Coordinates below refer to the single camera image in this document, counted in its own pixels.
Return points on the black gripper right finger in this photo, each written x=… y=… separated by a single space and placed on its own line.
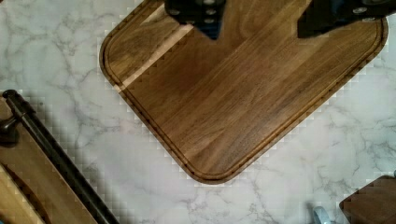
x=323 y=16

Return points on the black drawer handle bar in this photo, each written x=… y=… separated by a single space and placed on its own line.
x=24 y=113

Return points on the dark wooden block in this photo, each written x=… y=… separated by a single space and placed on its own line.
x=373 y=204

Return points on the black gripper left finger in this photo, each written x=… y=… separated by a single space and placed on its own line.
x=204 y=15

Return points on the pale blue rounded object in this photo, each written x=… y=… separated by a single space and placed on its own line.
x=321 y=216

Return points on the light wooden drawer unit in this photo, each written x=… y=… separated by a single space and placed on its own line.
x=33 y=191

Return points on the brown wooden cutting board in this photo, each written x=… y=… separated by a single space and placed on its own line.
x=217 y=105

